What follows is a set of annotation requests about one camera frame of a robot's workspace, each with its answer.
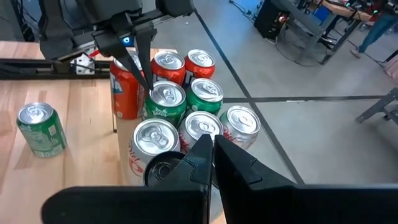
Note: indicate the green Sprite can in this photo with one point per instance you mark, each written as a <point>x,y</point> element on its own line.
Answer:
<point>205,93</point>
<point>40,127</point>
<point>166,99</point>

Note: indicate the person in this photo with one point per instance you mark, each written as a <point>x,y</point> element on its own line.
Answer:
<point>376,31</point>

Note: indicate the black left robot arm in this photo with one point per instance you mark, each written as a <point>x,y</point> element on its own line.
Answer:
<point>56,31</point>

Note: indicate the grey metal frame desk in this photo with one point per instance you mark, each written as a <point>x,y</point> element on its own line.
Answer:
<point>311,28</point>

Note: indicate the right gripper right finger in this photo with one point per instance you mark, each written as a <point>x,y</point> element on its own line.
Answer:
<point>295,205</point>

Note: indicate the grey metal stand leg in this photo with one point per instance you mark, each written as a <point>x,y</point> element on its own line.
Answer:
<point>377,105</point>

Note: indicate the black computer tower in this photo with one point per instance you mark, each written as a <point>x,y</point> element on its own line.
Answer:
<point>270,18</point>

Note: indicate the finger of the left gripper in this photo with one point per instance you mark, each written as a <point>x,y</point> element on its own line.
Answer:
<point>145,46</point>
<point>121,57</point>

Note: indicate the slim Celsius Arctic Vibe can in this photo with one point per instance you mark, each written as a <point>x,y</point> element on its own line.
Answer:
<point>161,168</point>

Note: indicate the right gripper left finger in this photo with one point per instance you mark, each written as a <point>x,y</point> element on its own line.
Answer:
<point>130,205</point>

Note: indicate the black device blue light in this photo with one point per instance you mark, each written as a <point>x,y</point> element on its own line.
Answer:
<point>126,40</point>

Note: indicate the silver Diet Coke can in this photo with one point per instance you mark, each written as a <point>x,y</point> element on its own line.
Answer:
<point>242,124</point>
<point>200,129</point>
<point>152,146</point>

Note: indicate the red Fanta strawberry can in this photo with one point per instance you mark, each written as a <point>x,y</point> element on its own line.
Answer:
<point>199,63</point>
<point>124,96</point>
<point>168,67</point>

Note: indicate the silver metal bracket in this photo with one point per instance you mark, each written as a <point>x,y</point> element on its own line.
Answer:
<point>82,63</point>

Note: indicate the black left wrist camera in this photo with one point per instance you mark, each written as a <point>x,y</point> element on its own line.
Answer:
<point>174,7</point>

